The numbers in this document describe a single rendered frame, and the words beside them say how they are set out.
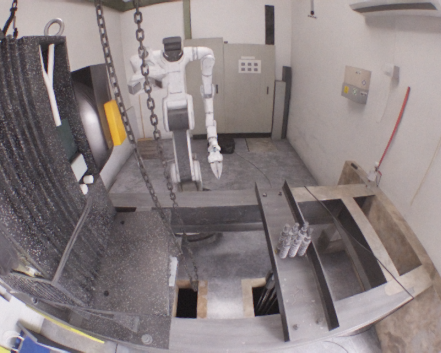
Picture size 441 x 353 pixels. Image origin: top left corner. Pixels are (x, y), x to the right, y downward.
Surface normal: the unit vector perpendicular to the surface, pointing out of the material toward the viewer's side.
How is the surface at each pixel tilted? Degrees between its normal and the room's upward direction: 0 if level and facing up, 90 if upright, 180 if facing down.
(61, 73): 90
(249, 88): 90
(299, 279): 0
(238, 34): 90
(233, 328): 0
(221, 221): 90
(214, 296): 0
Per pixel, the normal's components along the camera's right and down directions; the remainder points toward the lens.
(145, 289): -0.03, -0.82
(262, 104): 0.01, 0.57
